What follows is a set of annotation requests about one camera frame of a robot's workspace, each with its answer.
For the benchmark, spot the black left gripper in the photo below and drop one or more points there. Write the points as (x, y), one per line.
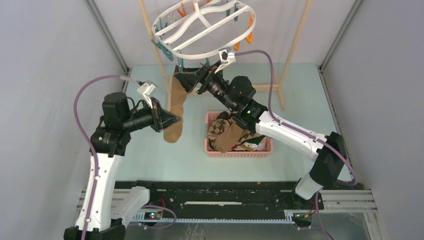
(162, 118)

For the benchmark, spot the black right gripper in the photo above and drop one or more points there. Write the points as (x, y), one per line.
(191, 78)

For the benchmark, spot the brown argyle sock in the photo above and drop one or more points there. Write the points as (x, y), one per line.
(247, 135)
(217, 127)

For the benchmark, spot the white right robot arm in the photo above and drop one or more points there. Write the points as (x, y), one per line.
(325, 153)

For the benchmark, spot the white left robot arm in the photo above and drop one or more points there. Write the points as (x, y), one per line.
(97, 220)

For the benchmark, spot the wooden hanger rack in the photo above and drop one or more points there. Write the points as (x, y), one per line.
(163, 37)

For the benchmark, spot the white oval clip hanger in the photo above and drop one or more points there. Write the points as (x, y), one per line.
(199, 29)

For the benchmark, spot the pink plastic basket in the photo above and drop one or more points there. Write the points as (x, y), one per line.
(259, 147)

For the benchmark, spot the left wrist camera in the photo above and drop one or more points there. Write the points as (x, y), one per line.
(145, 90)

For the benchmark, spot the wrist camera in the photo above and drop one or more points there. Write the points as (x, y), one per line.
(145, 90)
(225, 58)

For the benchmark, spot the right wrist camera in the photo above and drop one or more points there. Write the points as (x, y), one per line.
(225, 58)

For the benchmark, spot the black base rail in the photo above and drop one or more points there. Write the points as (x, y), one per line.
(239, 201)

